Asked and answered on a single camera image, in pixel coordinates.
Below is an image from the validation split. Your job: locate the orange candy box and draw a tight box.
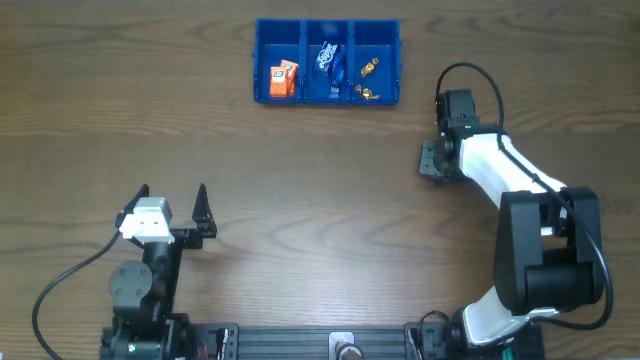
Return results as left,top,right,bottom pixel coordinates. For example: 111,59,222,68
279,59,301,97
269,66,290,99

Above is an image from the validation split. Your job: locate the gold candy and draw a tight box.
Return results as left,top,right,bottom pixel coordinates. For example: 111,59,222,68
359,56,381,79
354,83,381,101

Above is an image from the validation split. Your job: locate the black cable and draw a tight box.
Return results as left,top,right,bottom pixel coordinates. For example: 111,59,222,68
434,61,615,332
31,230,123,360

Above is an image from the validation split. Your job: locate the blue candy pack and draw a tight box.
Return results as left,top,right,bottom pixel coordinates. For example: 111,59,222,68
328,51,348,99
312,41,340,79

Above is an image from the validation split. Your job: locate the blue tray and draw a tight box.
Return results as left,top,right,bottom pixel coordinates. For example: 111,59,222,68
252,17,403,106

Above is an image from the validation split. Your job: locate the mounting rail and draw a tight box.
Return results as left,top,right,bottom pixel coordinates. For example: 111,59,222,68
99,323,546,360

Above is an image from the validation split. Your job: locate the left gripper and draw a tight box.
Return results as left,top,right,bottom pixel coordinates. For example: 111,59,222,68
115,182,218,250

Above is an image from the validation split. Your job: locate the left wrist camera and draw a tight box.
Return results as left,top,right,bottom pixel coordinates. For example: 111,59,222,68
118,195,177,246

